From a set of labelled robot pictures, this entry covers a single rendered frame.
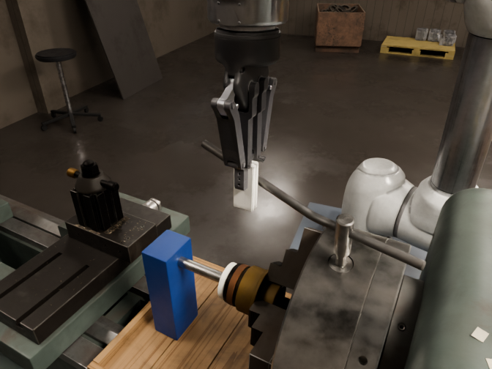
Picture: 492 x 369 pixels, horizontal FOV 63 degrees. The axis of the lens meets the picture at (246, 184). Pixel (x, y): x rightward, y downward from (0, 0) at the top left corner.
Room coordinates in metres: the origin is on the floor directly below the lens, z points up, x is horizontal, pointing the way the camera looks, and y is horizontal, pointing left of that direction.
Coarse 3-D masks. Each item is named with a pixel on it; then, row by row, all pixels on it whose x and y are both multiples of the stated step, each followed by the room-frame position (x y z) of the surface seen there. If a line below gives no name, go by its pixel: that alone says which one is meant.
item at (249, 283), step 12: (240, 264) 0.53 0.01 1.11; (228, 276) 0.50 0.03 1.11; (240, 276) 0.50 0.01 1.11; (252, 276) 0.49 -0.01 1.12; (264, 276) 0.49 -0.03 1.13; (228, 288) 0.49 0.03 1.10; (240, 288) 0.48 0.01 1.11; (252, 288) 0.47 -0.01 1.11; (264, 288) 0.48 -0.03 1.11; (276, 288) 0.48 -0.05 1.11; (228, 300) 0.48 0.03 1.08; (240, 300) 0.47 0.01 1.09; (252, 300) 0.46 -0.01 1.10; (264, 300) 0.46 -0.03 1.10; (276, 300) 0.50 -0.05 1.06
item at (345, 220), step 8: (344, 216) 0.40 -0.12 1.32; (336, 224) 0.39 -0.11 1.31; (344, 224) 0.39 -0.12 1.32; (352, 224) 0.39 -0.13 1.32; (336, 232) 0.39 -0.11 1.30; (344, 232) 0.39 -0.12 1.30; (336, 240) 0.39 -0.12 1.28; (344, 240) 0.39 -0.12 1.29; (336, 248) 0.40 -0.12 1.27; (344, 248) 0.39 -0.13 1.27; (336, 256) 0.40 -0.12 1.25; (344, 256) 0.39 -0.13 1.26; (336, 264) 0.40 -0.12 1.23; (344, 264) 0.40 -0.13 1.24
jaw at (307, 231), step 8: (304, 232) 0.52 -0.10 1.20; (312, 232) 0.52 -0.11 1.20; (320, 232) 0.51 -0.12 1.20; (304, 240) 0.51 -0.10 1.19; (312, 240) 0.51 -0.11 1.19; (304, 248) 0.51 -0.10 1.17; (288, 256) 0.50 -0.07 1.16; (296, 256) 0.50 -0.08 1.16; (304, 256) 0.50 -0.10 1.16; (272, 264) 0.50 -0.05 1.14; (280, 264) 0.51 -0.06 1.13; (288, 264) 0.50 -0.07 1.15; (296, 264) 0.49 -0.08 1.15; (272, 272) 0.50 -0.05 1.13; (280, 272) 0.49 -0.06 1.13; (288, 272) 0.49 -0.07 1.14; (296, 272) 0.48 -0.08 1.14; (272, 280) 0.49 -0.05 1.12; (280, 280) 0.48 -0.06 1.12; (288, 280) 0.48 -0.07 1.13; (296, 280) 0.48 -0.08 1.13
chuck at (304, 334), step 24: (384, 240) 0.47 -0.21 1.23; (312, 264) 0.41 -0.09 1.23; (360, 264) 0.40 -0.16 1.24; (312, 288) 0.38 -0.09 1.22; (336, 288) 0.37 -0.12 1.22; (360, 288) 0.37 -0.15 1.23; (288, 312) 0.36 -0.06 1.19; (312, 312) 0.35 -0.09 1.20; (336, 312) 0.34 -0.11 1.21; (360, 312) 0.34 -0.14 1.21; (288, 336) 0.33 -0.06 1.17; (312, 336) 0.33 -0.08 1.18; (336, 336) 0.32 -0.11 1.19; (288, 360) 0.32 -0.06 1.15; (312, 360) 0.31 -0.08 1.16; (336, 360) 0.30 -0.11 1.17
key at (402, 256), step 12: (204, 144) 0.53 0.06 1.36; (216, 156) 0.51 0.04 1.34; (264, 180) 0.47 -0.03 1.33; (276, 192) 0.45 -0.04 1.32; (288, 204) 0.44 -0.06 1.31; (300, 204) 0.44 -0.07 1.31; (312, 216) 0.42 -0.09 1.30; (360, 240) 0.38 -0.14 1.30; (372, 240) 0.37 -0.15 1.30; (384, 252) 0.36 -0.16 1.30; (396, 252) 0.35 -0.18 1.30; (408, 264) 0.34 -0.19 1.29; (420, 264) 0.33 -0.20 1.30
